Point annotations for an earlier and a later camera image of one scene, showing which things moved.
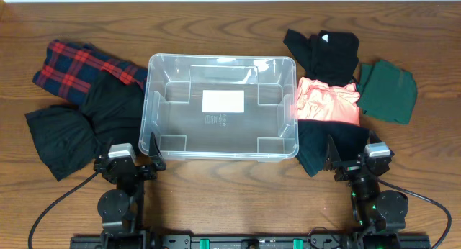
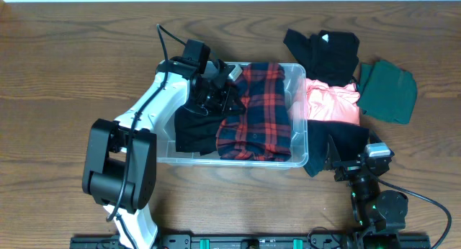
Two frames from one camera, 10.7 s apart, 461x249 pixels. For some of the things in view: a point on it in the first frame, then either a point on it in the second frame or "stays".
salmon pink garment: (318, 101) stays
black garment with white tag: (330, 57) stays
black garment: (115, 108) to (195, 130)
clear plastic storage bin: (220, 107) to (297, 101)
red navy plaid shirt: (70, 67) to (262, 132)
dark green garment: (387, 91) stays
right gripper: (333, 163) stays
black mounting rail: (251, 242) stays
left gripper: (155, 163) to (227, 93)
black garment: (312, 138) stays
